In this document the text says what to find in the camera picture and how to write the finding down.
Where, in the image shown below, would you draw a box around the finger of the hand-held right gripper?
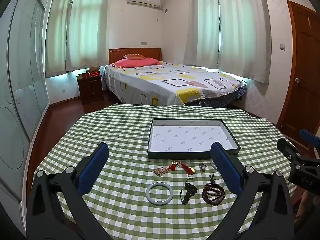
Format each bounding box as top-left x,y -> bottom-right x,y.
276,137 -> 302,167
299,129 -> 320,153

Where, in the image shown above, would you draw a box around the gold chain bracelet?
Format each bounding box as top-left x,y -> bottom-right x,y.
151,167 -> 172,177

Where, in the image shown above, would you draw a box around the green checked tablecloth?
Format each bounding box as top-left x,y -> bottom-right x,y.
32,103 -> 300,240

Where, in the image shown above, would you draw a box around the wooden headboard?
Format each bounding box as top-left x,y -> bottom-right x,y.
108,47 -> 163,64

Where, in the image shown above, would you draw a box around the blue checked bed skirt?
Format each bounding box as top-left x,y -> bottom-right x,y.
184,85 -> 248,107

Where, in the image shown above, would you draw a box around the white jade bangle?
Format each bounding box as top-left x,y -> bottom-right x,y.
146,182 -> 173,206

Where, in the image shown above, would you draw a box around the wooden door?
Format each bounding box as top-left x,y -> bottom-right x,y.
276,0 -> 320,151

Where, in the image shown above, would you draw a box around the red cushion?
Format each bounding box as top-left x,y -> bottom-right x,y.
123,53 -> 146,60

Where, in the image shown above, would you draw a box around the wide white curtain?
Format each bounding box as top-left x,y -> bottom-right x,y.
65,0 -> 110,72
217,0 -> 272,85

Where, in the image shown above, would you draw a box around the pink pillow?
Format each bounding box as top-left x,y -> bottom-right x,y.
111,57 -> 161,69

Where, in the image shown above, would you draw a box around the red tassel knot charm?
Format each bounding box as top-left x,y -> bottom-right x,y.
169,161 -> 190,175

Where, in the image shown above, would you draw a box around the patterned white bed sheet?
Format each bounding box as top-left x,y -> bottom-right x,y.
103,61 -> 248,107

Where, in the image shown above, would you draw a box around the shallow dark green box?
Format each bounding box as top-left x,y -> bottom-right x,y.
147,118 -> 241,159

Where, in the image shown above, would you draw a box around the glass sliding wardrobe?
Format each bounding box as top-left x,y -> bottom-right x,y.
0,0 -> 51,202

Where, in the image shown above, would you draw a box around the person's right hand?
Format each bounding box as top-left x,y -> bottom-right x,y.
295,189 -> 320,232

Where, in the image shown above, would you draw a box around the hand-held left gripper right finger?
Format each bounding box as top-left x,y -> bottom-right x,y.
207,141 -> 294,240

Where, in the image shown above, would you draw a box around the dark carved pendant with cord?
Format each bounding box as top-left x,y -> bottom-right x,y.
180,178 -> 198,206

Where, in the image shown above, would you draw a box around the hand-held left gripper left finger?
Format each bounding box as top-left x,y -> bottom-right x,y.
26,142 -> 113,240

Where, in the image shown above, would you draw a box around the dark wooden nightstand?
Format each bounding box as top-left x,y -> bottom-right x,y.
76,74 -> 104,105

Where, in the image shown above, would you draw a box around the brown bead bracelet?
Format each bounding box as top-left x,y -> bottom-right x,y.
201,174 -> 226,206

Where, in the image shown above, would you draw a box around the narrow white curtain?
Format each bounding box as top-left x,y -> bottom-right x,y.
44,0 -> 75,77
183,0 -> 222,68

